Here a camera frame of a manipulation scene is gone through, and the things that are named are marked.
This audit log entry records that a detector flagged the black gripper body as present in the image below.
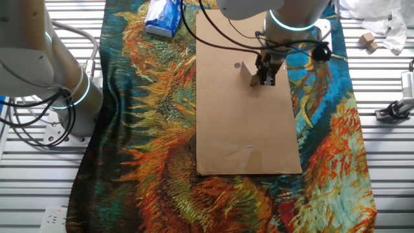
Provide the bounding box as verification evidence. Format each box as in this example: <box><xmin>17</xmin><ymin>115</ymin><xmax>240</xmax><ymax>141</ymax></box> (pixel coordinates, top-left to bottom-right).
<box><xmin>255</xmin><ymin>53</ymin><xmax>285</xmax><ymax>74</ymax></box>

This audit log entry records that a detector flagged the wooden cube block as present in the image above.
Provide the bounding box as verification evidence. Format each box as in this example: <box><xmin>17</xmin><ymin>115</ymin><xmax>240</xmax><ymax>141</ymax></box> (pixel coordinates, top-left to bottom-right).
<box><xmin>239</xmin><ymin>60</ymin><xmax>261</xmax><ymax>87</ymax></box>

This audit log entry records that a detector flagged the small wooden block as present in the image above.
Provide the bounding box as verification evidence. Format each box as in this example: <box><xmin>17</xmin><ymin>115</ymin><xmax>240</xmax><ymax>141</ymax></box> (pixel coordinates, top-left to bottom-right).
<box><xmin>358</xmin><ymin>32</ymin><xmax>376</xmax><ymax>47</ymax></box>

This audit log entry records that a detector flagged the brown cardboard sheet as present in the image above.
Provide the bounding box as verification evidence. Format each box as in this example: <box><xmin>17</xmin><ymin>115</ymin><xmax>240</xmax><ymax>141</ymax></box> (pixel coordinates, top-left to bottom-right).
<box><xmin>195</xmin><ymin>8</ymin><xmax>303</xmax><ymax>177</ymax></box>

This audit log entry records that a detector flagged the blue tissue pack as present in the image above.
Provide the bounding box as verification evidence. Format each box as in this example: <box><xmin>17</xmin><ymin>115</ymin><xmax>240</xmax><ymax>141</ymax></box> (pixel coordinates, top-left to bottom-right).
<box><xmin>144</xmin><ymin>0</ymin><xmax>187</xmax><ymax>39</ymax></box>

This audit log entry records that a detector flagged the crumpled white plastic sheet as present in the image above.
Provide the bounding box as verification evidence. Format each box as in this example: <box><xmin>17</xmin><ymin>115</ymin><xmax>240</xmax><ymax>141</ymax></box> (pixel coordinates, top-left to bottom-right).
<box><xmin>339</xmin><ymin>0</ymin><xmax>414</xmax><ymax>56</ymax></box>

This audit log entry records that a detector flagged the sunflower painting print cloth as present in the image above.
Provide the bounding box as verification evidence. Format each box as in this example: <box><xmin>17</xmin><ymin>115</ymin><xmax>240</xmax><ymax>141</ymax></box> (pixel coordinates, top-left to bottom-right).
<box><xmin>65</xmin><ymin>0</ymin><xmax>378</xmax><ymax>233</ymax></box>

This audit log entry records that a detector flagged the white power strip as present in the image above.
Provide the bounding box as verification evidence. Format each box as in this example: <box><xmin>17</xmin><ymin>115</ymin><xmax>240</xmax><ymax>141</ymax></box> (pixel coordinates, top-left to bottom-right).
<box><xmin>38</xmin><ymin>206</ymin><xmax>69</xmax><ymax>233</ymax></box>

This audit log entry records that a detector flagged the black cable with coil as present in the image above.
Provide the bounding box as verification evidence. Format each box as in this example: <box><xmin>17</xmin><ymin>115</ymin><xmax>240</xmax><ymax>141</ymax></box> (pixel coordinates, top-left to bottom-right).
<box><xmin>197</xmin><ymin>0</ymin><xmax>333</xmax><ymax>64</ymax></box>

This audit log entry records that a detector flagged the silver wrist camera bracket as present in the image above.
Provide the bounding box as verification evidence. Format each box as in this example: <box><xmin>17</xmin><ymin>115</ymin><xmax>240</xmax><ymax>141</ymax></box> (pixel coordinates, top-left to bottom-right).
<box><xmin>314</xmin><ymin>18</ymin><xmax>334</xmax><ymax>52</ymax></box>

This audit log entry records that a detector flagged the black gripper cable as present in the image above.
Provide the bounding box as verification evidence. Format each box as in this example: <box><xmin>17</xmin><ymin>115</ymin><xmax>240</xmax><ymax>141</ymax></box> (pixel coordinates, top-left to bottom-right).
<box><xmin>179</xmin><ymin>0</ymin><xmax>263</xmax><ymax>58</ymax></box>

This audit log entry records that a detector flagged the black camera bracket cable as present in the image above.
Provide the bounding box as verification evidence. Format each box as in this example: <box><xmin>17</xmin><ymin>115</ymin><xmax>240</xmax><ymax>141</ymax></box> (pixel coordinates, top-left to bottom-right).
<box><xmin>386</xmin><ymin>100</ymin><xmax>404</xmax><ymax>119</ymax></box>

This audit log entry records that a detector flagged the thick grey cable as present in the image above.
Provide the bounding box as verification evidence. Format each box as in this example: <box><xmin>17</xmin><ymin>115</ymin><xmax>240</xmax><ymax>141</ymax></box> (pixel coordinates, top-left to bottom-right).
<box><xmin>51</xmin><ymin>19</ymin><xmax>100</xmax><ymax>82</ymax></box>

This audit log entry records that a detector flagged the black cable bundle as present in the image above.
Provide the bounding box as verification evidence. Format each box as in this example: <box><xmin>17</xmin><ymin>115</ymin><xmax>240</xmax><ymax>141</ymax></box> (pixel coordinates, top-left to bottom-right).
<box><xmin>0</xmin><ymin>89</ymin><xmax>78</xmax><ymax>149</ymax></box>

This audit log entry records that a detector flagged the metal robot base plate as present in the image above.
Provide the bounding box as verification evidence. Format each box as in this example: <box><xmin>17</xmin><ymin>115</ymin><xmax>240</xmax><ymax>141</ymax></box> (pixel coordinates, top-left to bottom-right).
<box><xmin>43</xmin><ymin>109</ymin><xmax>94</xmax><ymax>146</ymax></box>

